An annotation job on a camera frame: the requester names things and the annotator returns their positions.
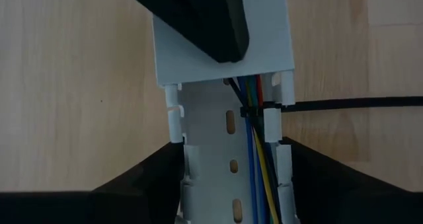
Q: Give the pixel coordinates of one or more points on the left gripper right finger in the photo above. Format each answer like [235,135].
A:
[347,201]

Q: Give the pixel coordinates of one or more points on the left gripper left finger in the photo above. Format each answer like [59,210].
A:
[99,207]

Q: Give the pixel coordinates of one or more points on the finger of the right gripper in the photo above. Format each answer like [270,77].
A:
[205,19]

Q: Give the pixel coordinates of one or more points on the white raceway lid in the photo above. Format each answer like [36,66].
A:
[271,35]

